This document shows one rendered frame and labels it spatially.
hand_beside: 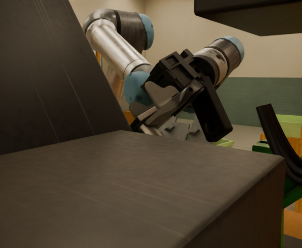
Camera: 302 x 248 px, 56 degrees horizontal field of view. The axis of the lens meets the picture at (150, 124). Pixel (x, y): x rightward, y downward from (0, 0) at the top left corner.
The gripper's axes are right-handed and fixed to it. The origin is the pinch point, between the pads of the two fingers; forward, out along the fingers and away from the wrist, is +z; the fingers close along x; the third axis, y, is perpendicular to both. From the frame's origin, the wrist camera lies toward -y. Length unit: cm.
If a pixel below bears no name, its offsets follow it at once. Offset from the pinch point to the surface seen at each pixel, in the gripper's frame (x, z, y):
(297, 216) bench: -25, -44, -47
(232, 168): 17.8, 13.1, -6.9
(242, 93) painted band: -357, -654, -53
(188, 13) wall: -347, -731, 209
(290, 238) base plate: -19, -28, -42
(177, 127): -81, -92, -3
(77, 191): 15.8, 21.2, -1.3
